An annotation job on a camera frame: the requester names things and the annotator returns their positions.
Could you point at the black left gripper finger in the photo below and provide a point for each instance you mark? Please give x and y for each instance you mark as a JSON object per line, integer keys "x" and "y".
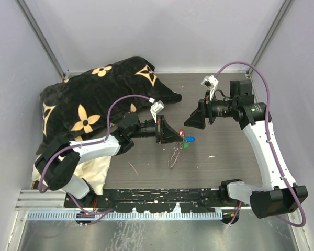
{"x": 167, "y": 130}
{"x": 172, "y": 138}

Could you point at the blue key tag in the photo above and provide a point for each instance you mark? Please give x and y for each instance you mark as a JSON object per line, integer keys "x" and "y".
{"x": 190, "y": 139}

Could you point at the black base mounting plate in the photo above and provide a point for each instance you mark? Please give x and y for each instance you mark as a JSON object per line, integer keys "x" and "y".
{"x": 196, "y": 200}

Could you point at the black floral plush blanket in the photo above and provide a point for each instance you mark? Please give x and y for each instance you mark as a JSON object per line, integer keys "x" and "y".
{"x": 80, "y": 107}

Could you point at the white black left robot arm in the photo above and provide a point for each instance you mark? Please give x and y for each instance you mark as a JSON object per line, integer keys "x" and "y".
{"x": 60, "y": 159}

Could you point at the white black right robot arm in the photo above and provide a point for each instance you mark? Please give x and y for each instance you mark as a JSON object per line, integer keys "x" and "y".
{"x": 279, "y": 189}

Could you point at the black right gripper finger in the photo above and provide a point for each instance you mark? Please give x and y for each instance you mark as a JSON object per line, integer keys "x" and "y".
{"x": 196, "y": 120}
{"x": 199, "y": 112}

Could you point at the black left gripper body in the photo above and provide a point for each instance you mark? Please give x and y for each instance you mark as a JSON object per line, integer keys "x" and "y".
{"x": 158, "y": 129}

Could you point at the aluminium frame post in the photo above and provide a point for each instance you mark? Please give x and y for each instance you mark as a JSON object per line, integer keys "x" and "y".
{"x": 274, "y": 27}
{"x": 41, "y": 30}

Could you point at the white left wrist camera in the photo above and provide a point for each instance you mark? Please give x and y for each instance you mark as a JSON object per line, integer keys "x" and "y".
{"x": 156, "y": 108}

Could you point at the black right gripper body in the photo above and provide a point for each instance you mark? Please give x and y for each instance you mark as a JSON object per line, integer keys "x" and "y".
{"x": 209, "y": 107}

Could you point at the left aluminium frame post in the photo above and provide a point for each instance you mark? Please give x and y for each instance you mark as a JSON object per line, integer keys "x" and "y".
{"x": 41, "y": 30}

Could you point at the cream white cloth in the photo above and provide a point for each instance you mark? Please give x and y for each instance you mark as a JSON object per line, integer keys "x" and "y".
{"x": 93, "y": 172}

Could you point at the blue slotted cable duct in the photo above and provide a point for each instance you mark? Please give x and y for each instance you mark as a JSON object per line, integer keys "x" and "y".
{"x": 62, "y": 215}

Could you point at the right aluminium frame post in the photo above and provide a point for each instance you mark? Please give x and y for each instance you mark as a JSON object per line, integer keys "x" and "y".
{"x": 274, "y": 27}

